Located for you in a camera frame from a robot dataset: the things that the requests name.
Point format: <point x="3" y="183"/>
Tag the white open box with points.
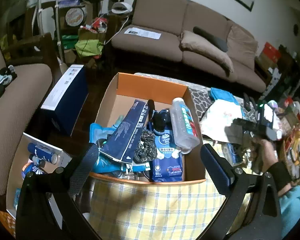
<point x="17" y="170"/>

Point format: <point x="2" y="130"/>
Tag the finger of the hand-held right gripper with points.
<point x="240" y="124"/>

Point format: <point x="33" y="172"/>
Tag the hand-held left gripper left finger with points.
<point x="86" y="162"/>

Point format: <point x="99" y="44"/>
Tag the white dome device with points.
<point x="121" y="8"/>

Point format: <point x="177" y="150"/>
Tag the red and white packets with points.
<point x="98" y="25"/>

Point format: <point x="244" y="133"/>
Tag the light blue zip pouch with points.
<point x="100" y="133"/>

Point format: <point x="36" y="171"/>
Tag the white metal stand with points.
<point x="58" y="30"/>

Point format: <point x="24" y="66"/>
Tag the bright green bag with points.
<point x="88" y="47"/>

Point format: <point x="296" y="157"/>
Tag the round cookie tin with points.
<point x="75" y="16"/>

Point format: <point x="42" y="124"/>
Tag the printed paper sheet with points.
<point x="142" y="32"/>

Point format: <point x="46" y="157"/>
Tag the beige back cushion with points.
<point x="242" y="42"/>

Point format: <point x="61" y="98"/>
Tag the beige sofa cushion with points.
<point x="205" y="50"/>

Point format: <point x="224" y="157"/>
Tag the small black bottle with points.
<point x="38" y="161"/>

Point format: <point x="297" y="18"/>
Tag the black remote control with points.
<point x="248" y="102"/>

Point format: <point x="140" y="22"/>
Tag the orange-lined cardboard box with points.
<point x="130" y="102"/>

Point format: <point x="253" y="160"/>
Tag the black handheld massager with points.
<point x="161" y="121"/>

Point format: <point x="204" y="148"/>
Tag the clear plastic bottle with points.
<point x="182" y="125"/>

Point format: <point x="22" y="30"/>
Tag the yellow checked tablecloth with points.
<point x="152" y="210"/>

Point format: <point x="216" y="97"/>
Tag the blue face mask packet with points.
<point x="165" y="160"/>

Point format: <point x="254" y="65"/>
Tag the dark blue long carton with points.
<point x="130" y="130"/>

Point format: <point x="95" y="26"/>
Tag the white printed plastic bag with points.
<point x="220" y="120"/>

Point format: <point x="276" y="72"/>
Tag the dark green bag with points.
<point x="70" y="42"/>

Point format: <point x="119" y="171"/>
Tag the blue and white carton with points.
<point x="62" y="97"/>

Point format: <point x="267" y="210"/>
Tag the brown armchair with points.
<point x="17" y="105"/>

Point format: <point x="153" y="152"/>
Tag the red shoe boxes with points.
<point x="271" y="51"/>

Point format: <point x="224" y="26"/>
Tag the wicker basket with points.
<point x="293" y="155"/>

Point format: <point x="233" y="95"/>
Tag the dark round wall fixture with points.
<point x="296" y="30"/>

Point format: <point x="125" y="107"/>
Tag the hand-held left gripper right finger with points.
<point x="216" y="166"/>

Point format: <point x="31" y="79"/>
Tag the black and white socks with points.
<point x="2" y="82"/>

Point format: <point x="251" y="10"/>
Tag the dark wooden chair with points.
<point x="32" y="47"/>

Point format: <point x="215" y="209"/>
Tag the teal cloth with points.
<point x="222" y="95"/>

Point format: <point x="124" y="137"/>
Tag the person's right hand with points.
<point x="267" y="152"/>

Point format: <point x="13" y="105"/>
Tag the black long pad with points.
<point x="210" y="37"/>

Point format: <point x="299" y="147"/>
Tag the dark patterned scrunchie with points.
<point x="145" y="147"/>

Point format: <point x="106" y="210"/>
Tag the blue round can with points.
<point x="31" y="171"/>

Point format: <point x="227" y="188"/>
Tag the brown sofa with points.
<point x="150" y="45"/>

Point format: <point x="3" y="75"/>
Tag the person's right forearm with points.
<point x="292" y="205"/>

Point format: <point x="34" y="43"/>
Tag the blue spray can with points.
<point x="42" y="152"/>

